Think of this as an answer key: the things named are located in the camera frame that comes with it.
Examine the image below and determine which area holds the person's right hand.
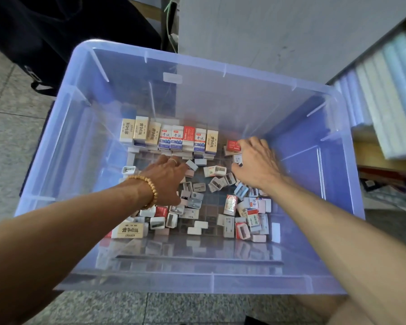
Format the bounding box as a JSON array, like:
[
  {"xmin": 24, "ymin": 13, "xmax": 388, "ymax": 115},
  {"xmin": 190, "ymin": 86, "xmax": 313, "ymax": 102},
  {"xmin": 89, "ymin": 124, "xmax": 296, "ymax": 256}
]
[{"xmin": 230, "ymin": 136, "xmax": 285, "ymax": 194}]

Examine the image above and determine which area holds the person's left hand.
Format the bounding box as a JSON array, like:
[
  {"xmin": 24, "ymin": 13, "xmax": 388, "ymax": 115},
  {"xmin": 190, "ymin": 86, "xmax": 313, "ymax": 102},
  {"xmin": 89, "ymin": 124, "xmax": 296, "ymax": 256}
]
[{"xmin": 138, "ymin": 155, "xmax": 189, "ymax": 207}]

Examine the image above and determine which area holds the row of erasers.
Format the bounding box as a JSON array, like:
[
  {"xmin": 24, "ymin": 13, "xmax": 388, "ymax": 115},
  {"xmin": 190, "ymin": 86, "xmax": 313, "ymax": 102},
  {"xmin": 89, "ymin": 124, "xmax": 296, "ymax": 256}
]
[{"xmin": 118, "ymin": 116, "xmax": 219, "ymax": 160}]

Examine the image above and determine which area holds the pile of boxed erasers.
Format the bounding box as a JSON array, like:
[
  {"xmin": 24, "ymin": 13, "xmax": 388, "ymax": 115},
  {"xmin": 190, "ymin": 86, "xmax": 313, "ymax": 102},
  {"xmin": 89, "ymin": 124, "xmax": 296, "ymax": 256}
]
[{"xmin": 107, "ymin": 139, "xmax": 275, "ymax": 242}]

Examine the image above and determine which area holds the clear plastic storage bin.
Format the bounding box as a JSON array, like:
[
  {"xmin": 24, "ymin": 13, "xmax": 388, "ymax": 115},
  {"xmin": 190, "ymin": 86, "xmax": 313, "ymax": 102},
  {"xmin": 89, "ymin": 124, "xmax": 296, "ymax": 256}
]
[{"xmin": 15, "ymin": 39, "xmax": 366, "ymax": 295}]

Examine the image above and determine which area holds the person's left forearm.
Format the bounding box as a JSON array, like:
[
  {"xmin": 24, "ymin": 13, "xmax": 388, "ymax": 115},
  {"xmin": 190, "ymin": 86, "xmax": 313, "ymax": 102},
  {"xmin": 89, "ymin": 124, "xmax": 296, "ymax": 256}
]
[{"xmin": 0, "ymin": 181, "xmax": 153, "ymax": 325}]

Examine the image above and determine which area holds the person's right forearm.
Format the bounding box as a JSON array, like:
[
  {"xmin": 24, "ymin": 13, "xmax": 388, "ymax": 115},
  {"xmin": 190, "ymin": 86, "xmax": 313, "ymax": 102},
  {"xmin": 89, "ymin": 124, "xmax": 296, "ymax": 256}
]
[{"xmin": 264, "ymin": 176, "xmax": 406, "ymax": 325}]

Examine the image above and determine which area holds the person's right leg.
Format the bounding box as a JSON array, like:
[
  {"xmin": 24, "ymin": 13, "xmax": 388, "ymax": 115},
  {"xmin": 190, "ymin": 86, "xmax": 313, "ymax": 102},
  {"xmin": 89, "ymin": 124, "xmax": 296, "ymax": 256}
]
[{"xmin": 294, "ymin": 294, "xmax": 373, "ymax": 325}]

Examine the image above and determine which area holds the white cabinet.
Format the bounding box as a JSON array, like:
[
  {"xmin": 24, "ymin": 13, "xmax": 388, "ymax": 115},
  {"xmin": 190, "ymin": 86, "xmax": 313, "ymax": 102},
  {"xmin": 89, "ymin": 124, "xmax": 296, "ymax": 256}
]
[{"xmin": 178, "ymin": 0, "xmax": 406, "ymax": 85}]

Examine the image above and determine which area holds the stack of white blue books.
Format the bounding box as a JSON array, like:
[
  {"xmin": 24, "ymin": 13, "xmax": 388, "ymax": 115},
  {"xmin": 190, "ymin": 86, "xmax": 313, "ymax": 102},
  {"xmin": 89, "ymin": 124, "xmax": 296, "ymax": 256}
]
[{"xmin": 332, "ymin": 27, "xmax": 406, "ymax": 160}]

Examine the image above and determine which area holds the black backpack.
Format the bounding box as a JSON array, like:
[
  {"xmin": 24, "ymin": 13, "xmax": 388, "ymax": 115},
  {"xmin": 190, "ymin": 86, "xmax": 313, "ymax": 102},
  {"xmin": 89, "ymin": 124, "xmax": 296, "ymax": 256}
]
[{"xmin": 0, "ymin": 0, "xmax": 165, "ymax": 98}]

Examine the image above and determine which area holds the beaded wooden bracelet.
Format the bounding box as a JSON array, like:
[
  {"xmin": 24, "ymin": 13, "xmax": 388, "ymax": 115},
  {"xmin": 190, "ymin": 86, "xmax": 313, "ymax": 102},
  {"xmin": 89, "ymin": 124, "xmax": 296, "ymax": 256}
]
[{"xmin": 127, "ymin": 174, "xmax": 159, "ymax": 209}]

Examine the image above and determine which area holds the green cable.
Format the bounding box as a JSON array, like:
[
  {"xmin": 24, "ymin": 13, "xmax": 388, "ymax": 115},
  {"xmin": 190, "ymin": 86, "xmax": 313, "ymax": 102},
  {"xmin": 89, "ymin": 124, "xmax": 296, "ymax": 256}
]
[{"xmin": 162, "ymin": 0, "xmax": 180, "ymax": 51}]

